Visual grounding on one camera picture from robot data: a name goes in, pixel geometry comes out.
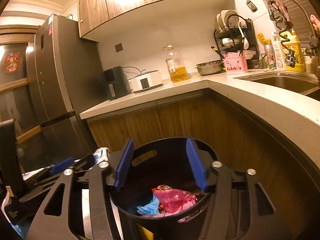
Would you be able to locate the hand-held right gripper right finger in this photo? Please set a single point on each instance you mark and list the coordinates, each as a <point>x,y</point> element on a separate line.
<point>196,165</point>

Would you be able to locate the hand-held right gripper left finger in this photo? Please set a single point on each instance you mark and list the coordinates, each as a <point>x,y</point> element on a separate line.
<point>123,165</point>

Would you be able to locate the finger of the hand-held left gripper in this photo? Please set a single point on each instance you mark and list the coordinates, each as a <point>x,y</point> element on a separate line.
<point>85,162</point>
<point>61,166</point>

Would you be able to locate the black round trash bin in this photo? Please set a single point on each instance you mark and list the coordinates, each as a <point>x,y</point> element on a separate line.
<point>162,175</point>

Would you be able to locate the pink plastic bag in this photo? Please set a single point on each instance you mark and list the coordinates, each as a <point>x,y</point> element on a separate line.
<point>175,200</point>

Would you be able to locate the blue plastic bag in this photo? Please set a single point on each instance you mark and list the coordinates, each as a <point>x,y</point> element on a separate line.
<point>147,207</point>

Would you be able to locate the blue floral white tablecloth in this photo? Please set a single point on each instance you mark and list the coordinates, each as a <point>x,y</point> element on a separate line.
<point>102,155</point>

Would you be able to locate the kitchen counter with wooden cabinets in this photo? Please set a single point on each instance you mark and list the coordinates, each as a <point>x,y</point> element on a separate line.
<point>225,120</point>

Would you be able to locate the wooden framed glass door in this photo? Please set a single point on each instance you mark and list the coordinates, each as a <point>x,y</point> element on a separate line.
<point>15,83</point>

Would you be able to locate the black air fryer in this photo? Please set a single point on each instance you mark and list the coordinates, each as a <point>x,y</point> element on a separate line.
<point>115,82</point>

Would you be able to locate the grey steel refrigerator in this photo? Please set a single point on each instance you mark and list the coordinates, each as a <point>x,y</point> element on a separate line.
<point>57,80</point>

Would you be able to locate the white electric cooker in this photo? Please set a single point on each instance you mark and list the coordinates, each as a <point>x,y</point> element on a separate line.
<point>146,81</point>

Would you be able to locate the red round door decoration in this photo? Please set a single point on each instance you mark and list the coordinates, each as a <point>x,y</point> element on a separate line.
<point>11,62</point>

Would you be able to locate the clear cooking oil bottle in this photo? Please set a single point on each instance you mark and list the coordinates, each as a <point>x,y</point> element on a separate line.
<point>177,73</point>

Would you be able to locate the stainless steel basin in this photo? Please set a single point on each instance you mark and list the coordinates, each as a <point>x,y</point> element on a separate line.
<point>210,68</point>

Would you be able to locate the pink utensil holder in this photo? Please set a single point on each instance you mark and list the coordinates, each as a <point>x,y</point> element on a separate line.
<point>235,65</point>

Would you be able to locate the black chopsticks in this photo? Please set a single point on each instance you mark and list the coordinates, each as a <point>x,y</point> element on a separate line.
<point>217,51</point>

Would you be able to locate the stainless steel sink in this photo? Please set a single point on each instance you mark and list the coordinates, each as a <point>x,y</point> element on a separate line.
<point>282,82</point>

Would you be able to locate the small white bowl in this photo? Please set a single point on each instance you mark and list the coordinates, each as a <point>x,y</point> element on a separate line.
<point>226,41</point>

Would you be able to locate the green white drink can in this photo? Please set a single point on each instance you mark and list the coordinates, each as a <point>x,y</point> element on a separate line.
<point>270,57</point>

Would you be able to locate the red fridge sticker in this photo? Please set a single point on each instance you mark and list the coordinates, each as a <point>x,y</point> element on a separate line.
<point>50,30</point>

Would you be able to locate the white ladle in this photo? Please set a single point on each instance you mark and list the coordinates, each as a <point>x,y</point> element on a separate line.
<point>245,43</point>

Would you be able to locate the white plastic bottle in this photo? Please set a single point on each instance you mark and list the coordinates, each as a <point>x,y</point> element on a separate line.
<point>278,52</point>

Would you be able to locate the yellow brush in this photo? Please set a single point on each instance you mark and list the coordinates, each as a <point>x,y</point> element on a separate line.
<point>262,38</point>

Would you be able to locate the white plate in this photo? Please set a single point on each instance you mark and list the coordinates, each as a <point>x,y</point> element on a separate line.
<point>231,15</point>
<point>220,21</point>

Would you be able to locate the yellow detergent bottle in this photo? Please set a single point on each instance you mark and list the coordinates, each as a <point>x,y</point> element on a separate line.
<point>296,52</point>

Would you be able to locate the grey window blinds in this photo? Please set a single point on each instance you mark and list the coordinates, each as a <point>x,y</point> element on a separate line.
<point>302,25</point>

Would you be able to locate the pink rag on faucet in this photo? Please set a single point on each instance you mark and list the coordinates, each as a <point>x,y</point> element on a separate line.
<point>281,5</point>

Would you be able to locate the pink scrub cloth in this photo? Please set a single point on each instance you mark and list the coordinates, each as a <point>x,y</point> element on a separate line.
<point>315,22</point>

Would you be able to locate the metal kitchen faucet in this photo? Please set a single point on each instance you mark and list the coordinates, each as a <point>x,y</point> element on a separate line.
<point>297,1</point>

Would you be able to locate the dark wall socket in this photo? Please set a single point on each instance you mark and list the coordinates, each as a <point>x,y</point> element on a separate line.
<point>119,47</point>

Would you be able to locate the wooden upper wall cabinet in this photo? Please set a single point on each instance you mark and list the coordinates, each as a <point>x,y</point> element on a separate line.
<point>120,2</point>

